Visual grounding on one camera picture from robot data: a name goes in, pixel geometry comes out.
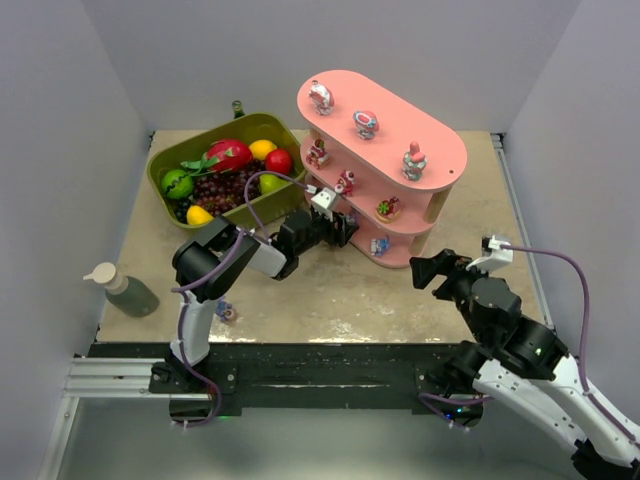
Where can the purple elephant figurine toy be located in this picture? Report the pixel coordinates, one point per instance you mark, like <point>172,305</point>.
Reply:
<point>225,311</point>

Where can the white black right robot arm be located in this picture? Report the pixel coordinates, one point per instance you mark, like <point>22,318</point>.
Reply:
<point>523,365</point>

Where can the green pear toy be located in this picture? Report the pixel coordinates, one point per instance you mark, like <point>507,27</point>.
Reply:
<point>269,182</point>

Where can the red dragon fruit toy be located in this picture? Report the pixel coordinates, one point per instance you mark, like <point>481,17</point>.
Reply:
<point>223,156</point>

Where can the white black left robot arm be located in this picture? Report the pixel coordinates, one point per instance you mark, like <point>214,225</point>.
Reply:
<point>208,265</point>

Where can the green soap pump bottle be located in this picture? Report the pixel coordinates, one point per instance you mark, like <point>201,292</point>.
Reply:
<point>127,293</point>

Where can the purple grape bunch toy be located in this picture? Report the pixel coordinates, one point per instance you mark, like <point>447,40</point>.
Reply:
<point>219,193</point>

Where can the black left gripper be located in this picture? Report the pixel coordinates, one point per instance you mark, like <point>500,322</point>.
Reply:
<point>333,228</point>

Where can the red white figurine toy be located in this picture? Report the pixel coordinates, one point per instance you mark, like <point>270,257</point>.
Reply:
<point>345,183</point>

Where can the green glass bottle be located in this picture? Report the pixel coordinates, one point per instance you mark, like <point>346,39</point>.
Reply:
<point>237,108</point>

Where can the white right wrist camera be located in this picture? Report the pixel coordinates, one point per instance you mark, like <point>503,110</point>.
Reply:
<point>496,254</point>

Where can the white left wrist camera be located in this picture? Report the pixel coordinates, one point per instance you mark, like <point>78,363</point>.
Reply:
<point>322,200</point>

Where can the aluminium frame rail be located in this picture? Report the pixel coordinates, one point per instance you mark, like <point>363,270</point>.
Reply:
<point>120,430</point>

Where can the olive green plastic basket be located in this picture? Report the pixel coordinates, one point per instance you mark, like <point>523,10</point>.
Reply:
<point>247,129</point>

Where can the red apple toy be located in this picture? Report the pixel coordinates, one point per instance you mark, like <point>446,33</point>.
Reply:
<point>280,161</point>

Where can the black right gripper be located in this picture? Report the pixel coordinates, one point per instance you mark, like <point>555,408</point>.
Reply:
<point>447,275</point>

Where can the pink three-tier shelf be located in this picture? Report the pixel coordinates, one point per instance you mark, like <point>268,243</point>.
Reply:
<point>378,163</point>

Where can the pink oval figurine toy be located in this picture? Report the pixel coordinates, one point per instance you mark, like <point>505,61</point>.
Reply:
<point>367,124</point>

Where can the red bear figurine toy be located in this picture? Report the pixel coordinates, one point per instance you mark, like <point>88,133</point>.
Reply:
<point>317,155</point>

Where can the green lime toy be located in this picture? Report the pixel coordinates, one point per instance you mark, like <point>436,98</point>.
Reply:
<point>177,184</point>

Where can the yellow lemon toy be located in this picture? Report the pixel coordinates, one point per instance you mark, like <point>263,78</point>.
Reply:
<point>197,216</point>

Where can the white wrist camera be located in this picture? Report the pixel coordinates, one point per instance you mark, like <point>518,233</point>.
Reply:
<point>496,254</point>
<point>322,200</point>

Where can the blue purple bunny toy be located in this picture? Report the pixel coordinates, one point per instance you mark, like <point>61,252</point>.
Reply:
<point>380,246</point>

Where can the pink white figurine toy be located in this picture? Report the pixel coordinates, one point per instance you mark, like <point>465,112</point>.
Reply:
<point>322,98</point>

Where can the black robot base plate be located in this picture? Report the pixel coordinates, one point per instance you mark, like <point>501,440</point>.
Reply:
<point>303,376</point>

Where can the pink hat figurine toy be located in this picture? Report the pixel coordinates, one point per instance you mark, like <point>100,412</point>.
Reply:
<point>414,162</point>

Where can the purple bunny pink disc toy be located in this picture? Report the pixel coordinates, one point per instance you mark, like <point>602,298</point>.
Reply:
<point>353,216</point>

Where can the pink egg strawberry toy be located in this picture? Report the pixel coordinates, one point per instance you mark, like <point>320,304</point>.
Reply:
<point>389,210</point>

